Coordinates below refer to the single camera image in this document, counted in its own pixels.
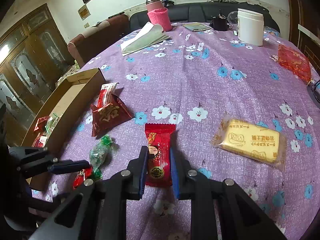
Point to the yellow wall plaque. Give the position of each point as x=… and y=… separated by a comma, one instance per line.
x=84, y=12

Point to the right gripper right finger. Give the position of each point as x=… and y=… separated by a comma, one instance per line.
x=182, y=176

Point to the purple floral tablecloth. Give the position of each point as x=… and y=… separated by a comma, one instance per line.
x=193, y=80

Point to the cardboard tray box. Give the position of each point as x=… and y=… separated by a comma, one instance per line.
x=68, y=101

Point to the black leather sofa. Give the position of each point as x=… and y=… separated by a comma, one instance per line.
x=204, y=11

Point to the white red snack packet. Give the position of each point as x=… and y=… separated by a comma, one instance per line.
x=40, y=141

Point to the black mug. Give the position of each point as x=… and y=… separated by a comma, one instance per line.
x=220, y=23

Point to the small white red packet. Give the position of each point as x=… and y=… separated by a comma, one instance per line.
x=106, y=91

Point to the white green paper stack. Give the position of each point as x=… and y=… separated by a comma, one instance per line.
x=149, y=35

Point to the small red candy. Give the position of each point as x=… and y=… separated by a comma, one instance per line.
x=88, y=173

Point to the dark red foil snack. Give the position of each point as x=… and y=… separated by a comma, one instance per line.
x=41, y=123

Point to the white plastic jar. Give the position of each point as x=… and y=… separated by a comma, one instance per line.
x=250, y=27

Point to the pink thermos bottle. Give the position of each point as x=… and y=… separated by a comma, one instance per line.
x=158, y=14

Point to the dark red pyramid snack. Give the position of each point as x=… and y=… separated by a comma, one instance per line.
x=109, y=116

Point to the red mesh gift bag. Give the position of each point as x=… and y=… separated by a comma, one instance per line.
x=295, y=61

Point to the green snack bar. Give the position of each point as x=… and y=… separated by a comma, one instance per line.
x=51, y=123

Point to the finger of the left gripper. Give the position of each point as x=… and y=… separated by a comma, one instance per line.
x=68, y=166

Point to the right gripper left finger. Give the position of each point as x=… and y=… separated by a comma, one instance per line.
x=138, y=168

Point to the side table patterned cloth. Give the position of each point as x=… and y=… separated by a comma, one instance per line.
x=72, y=70

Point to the yellow cheese cake packet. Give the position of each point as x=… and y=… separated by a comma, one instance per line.
x=252, y=141

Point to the wooden glass door cabinet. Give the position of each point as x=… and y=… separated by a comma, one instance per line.
x=34, y=56

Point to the green clear candy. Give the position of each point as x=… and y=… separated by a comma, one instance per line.
x=98, y=153

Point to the red doll candy bar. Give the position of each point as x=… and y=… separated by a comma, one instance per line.
x=159, y=137

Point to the small green booklet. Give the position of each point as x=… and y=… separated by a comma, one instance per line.
x=196, y=27

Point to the brown armchair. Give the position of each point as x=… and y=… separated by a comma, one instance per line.
x=95, y=39

